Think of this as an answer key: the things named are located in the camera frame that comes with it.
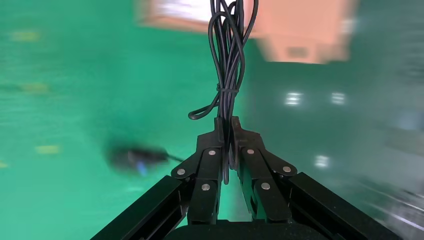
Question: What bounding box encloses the orange cardboard mailer box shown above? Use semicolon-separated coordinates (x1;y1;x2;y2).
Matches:
138;0;358;66

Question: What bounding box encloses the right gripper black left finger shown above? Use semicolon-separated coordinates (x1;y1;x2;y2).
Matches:
170;117;227;226

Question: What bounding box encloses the black wired computer mouse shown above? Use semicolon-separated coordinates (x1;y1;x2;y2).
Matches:
107;145;185;177

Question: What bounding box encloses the white printed paper sheet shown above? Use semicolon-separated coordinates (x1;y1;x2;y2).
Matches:
153;0;215;26

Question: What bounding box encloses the green table cloth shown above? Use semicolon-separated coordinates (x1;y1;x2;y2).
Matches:
0;0;263;240

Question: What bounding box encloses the black data cable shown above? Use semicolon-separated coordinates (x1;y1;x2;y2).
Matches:
187;0;260;185

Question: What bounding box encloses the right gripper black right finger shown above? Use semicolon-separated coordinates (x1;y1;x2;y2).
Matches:
229;115;298;223

